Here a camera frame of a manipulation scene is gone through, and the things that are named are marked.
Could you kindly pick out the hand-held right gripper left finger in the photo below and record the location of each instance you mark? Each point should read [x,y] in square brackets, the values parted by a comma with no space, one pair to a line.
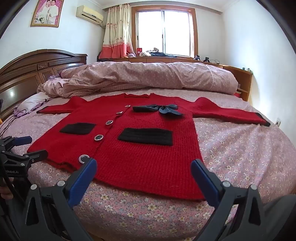
[86,172]

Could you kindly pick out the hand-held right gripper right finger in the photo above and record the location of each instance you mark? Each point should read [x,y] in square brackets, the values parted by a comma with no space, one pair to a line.
[203,178]

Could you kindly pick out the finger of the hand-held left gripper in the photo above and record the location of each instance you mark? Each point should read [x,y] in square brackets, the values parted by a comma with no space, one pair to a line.
[34,156]
[23,140]

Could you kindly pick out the red knitted cardigan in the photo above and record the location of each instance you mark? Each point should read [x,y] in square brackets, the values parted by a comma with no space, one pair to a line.
[148,162]

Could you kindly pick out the pile of clothes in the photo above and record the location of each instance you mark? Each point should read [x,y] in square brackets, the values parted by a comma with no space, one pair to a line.
[159,54]

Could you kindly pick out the pale purple pillow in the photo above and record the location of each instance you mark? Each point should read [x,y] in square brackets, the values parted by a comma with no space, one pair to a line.
[30,102]

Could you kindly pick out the pink floral bed sheet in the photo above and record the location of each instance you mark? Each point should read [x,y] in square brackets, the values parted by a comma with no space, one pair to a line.
[231,150]

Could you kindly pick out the dark wooden headboard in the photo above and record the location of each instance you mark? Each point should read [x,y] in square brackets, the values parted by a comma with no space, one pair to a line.
[34,67]

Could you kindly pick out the wooden bedside shelf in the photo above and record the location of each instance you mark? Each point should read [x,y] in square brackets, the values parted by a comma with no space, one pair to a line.
[242,78]

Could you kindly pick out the pink floral quilt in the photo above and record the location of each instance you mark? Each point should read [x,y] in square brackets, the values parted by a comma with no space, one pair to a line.
[150,74]

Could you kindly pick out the wooden window ledge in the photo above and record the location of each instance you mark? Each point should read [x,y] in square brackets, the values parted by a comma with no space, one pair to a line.
[185,60]

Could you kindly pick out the cream and red curtain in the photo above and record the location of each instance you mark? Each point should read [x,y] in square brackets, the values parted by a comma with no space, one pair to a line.
[115,34]

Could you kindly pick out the cream air conditioner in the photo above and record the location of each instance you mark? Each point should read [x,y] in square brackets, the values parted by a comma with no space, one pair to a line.
[90,12]

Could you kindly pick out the wooden framed window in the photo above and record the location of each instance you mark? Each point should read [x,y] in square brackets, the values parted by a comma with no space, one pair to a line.
[165,30]

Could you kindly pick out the white wall socket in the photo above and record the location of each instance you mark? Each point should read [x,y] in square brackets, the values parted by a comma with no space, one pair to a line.
[278,122]

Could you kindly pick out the framed wall photo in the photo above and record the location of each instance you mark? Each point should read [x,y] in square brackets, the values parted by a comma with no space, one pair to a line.
[47,12]

